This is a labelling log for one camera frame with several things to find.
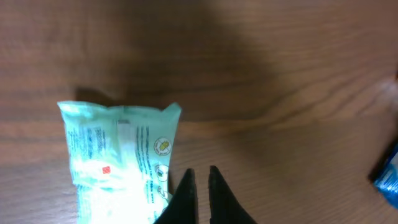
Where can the blue Oreo cookie pack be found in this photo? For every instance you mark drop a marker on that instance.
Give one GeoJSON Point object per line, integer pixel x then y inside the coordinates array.
{"type": "Point", "coordinates": [386, 181]}

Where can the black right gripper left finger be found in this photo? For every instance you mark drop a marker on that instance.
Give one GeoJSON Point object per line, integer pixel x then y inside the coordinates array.
{"type": "Point", "coordinates": [182, 208]}

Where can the mint green snack pack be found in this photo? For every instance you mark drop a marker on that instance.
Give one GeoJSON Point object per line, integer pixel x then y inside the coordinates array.
{"type": "Point", "coordinates": [119, 160]}

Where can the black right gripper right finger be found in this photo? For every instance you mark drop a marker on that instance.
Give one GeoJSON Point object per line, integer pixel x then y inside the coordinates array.
{"type": "Point", "coordinates": [224, 207]}

